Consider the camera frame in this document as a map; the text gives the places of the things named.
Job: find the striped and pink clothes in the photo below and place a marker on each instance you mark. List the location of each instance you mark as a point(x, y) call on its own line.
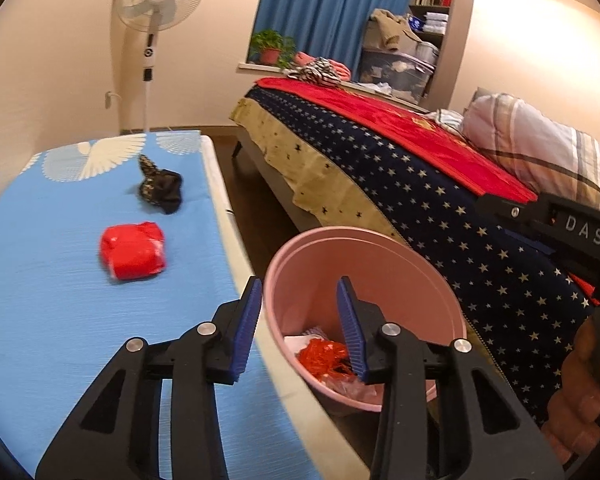
point(340, 67)

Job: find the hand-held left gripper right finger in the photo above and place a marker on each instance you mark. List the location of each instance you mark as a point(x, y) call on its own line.
point(352, 330)

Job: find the potted green plant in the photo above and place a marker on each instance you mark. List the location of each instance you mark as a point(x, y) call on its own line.
point(270, 47)

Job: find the light striped cloth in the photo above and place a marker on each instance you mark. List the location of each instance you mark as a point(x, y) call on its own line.
point(447, 119)

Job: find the red blanket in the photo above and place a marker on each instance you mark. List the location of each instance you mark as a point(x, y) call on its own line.
point(380, 120)

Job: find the bed with starry blanket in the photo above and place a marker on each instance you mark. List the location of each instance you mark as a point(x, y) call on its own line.
point(405, 200)

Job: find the blue printed table cover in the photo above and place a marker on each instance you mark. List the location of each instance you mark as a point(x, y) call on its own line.
point(55, 220)

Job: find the pink plastic bin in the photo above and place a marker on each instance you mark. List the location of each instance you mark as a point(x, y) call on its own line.
point(320, 270)

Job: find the red plastic bag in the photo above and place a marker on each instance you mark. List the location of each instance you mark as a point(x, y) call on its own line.
point(130, 252)

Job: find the red mesh net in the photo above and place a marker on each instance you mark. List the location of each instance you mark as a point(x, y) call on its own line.
point(320, 357)

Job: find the metal pot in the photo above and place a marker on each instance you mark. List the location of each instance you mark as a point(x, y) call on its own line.
point(426, 52)

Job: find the blue curtain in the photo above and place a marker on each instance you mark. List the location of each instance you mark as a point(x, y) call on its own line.
point(325, 5)

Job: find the grey headboard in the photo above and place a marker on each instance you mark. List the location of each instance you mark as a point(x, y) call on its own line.
point(481, 96)

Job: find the grey wall shelf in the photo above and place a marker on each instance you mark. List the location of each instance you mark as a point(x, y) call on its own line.
point(457, 25)

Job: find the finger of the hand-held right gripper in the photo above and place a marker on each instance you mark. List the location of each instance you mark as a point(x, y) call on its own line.
point(512, 210)
point(530, 245)

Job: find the clear plastic storage box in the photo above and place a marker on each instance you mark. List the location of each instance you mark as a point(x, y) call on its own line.
point(395, 72)

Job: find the white printed paper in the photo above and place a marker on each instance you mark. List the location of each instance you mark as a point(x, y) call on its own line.
point(295, 344)

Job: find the beige jacket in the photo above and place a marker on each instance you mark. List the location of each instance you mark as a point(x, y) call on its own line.
point(392, 27)

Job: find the white wall socket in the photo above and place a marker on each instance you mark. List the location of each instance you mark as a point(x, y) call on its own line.
point(108, 99)

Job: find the clear plastic wrapper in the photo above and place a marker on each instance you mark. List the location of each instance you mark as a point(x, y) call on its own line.
point(352, 389)

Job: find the person's right hand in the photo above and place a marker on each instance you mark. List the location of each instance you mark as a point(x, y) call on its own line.
point(575, 385)

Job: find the plaid pillow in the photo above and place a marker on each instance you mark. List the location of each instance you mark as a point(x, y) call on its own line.
point(540, 145)

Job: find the dark patterned cloth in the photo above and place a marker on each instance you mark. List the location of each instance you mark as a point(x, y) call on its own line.
point(160, 187)

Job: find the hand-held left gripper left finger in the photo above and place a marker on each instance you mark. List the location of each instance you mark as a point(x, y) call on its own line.
point(245, 330)

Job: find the stack of white towels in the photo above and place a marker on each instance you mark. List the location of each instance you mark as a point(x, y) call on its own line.
point(436, 22)

